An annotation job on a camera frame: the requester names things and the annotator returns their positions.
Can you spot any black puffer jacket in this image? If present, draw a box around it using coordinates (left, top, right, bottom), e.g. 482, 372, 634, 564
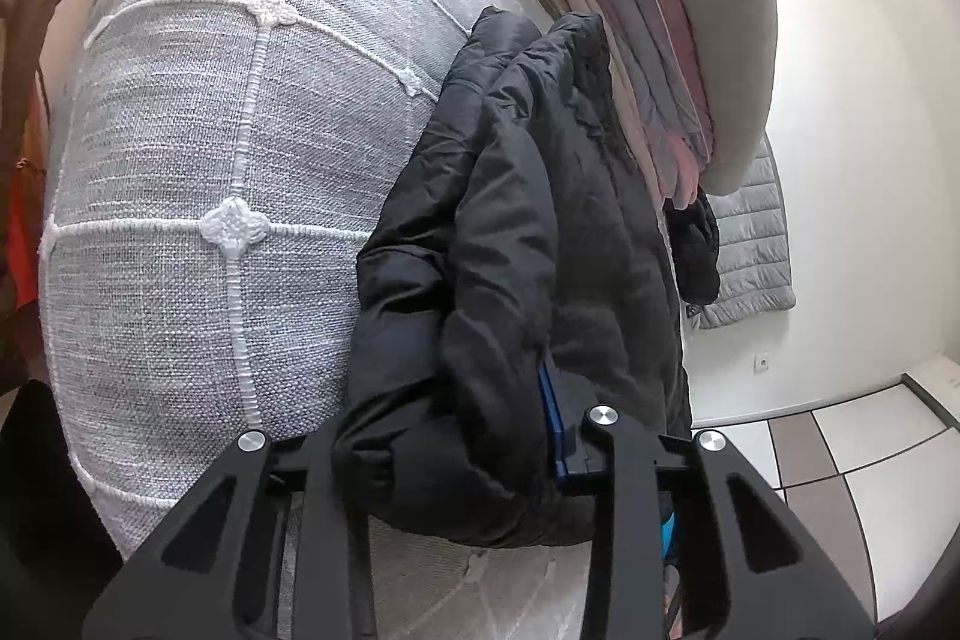
334, 8, 692, 548

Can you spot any blue plastic stool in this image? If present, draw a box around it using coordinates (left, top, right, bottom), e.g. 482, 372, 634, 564
661, 513, 675, 560

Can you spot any grey quilted headboard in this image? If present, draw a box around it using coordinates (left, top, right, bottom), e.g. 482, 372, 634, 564
686, 136, 796, 330

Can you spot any pink folded cloth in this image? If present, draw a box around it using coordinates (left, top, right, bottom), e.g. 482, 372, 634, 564
658, 133, 700, 209

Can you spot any grey checked bedspread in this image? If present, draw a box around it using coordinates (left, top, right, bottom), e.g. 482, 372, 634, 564
35, 0, 594, 640

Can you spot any brown cloth beside bed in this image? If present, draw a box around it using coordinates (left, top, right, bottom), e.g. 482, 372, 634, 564
2, 0, 62, 392

